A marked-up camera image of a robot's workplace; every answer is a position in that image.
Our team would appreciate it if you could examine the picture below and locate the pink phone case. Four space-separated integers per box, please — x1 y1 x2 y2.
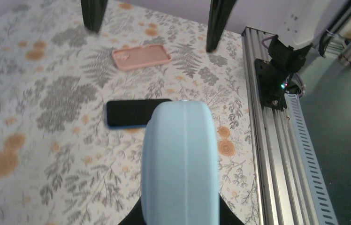
112 44 172 71

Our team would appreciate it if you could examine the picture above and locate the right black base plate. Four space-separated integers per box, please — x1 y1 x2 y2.
254 59 302 111

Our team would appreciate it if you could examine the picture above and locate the floral patterned table mat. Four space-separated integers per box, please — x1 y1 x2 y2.
0 0 260 225

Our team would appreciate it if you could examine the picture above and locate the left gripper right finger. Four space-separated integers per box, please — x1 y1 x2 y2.
219 195 244 225

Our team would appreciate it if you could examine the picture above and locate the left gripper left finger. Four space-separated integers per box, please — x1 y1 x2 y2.
118 198 146 225

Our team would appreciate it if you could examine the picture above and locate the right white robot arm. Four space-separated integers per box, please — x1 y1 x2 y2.
113 0 342 76

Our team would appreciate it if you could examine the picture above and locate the slotted grey cable duct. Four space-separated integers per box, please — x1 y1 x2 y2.
285 94 338 225

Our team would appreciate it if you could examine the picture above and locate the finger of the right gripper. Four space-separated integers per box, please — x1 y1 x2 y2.
206 0 237 53
80 0 108 34

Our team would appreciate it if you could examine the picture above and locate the aluminium mounting rail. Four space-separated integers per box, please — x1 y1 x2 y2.
242 27 319 225

